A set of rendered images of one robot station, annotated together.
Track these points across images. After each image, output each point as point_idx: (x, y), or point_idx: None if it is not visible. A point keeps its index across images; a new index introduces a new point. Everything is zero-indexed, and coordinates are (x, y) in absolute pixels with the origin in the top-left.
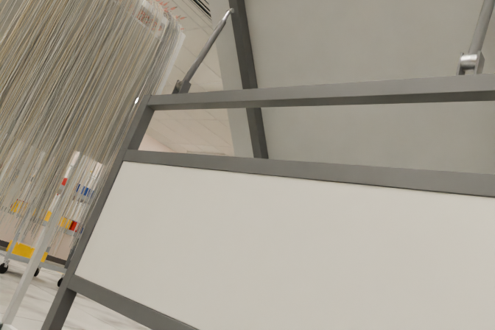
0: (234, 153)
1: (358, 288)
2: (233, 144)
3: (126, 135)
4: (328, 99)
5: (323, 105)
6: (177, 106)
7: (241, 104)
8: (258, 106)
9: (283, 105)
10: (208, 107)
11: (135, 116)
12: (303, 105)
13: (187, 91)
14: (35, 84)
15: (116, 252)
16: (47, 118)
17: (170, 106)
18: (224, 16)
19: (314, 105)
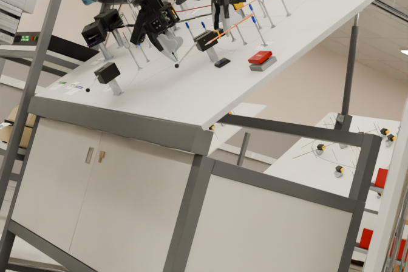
0: (259, 88)
1: None
2: (269, 81)
3: (369, 187)
4: (235, 125)
5: (234, 124)
6: (333, 142)
7: (280, 133)
8: (268, 130)
9: (254, 128)
10: (304, 136)
11: (375, 163)
12: (244, 126)
13: (336, 122)
14: None
15: None
16: None
17: (341, 143)
18: (358, 20)
19: (238, 125)
